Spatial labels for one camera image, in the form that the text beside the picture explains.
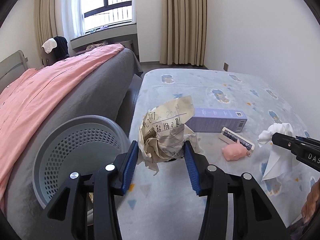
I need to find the grey headboard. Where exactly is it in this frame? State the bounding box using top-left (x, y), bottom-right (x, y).
top-left (0, 50), bottom-right (28, 93)

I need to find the white tissue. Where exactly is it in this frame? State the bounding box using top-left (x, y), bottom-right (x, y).
top-left (258, 123), bottom-right (299, 181)

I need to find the left beige curtain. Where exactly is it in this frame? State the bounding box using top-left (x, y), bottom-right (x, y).
top-left (34, 0), bottom-right (57, 63)

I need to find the light blue patterned blanket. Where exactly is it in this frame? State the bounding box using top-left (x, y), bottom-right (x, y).
top-left (118, 69), bottom-right (318, 239)

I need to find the white sheer curtain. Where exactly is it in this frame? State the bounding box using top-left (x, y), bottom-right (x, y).
top-left (71, 0), bottom-right (84, 39)

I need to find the pink bed quilt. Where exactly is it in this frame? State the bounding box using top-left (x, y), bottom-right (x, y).
top-left (1, 44), bottom-right (124, 194)

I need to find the person right hand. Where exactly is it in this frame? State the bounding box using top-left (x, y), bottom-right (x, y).
top-left (301, 180), bottom-right (320, 224)

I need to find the wall socket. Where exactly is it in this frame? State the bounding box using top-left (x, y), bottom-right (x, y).
top-left (223, 62), bottom-right (229, 72)

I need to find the written paper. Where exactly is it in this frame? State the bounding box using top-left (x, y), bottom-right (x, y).
top-left (138, 96), bottom-right (200, 173)

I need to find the window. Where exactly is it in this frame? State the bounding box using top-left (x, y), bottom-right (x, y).
top-left (81, 0), bottom-right (132, 33)

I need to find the pink pig toy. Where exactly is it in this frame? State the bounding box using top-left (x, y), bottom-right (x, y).
top-left (222, 141), bottom-right (249, 161)

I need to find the purple cardboard box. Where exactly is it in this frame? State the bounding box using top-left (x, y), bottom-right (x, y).
top-left (186, 108), bottom-right (247, 133)

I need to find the grey perforated trash basket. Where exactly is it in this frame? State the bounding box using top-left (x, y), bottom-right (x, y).
top-left (33, 115), bottom-right (130, 207)

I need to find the beige curtain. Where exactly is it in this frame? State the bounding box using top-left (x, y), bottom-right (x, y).
top-left (34, 0), bottom-right (57, 63)
top-left (159, 0), bottom-right (207, 66)

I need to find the chair with clothes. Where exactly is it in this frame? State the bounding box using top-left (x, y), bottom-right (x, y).
top-left (41, 36), bottom-right (69, 67)

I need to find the right beige curtain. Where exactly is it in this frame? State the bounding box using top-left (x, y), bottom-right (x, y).
top-left (159, 0), bottom-right (207, 66)

